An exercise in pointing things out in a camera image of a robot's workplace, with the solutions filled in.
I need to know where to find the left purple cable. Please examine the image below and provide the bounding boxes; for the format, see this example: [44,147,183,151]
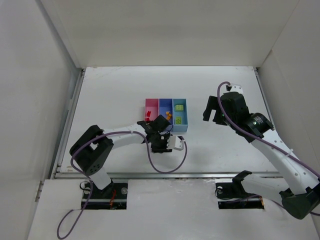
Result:
[56,131,188,239]

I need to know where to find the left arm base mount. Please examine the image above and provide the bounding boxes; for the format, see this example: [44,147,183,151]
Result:
[84,182,128,210]

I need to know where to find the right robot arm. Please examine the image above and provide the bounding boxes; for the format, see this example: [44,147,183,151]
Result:
[203,91,320,220]

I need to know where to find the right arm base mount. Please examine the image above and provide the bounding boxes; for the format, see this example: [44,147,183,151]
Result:
[214,170,265,210]

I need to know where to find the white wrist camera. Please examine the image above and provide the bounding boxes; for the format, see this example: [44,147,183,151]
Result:
[225,83,244,95]
[167,135,185,151]

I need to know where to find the pink container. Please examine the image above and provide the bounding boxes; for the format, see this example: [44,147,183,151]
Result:
[144,98,159,121]

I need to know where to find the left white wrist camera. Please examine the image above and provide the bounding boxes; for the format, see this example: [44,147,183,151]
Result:
[167,135,185,151]

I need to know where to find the light blue container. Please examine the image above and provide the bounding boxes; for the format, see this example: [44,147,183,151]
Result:
[172,98,189,133]

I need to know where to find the green lego brick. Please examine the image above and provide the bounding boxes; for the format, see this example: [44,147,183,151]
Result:
[174,116,182,125]
[174,104,184,112]

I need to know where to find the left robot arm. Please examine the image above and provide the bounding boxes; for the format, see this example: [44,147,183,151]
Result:
[69,115,172,191]

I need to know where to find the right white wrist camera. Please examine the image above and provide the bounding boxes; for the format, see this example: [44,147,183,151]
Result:
[225,83,244,95]

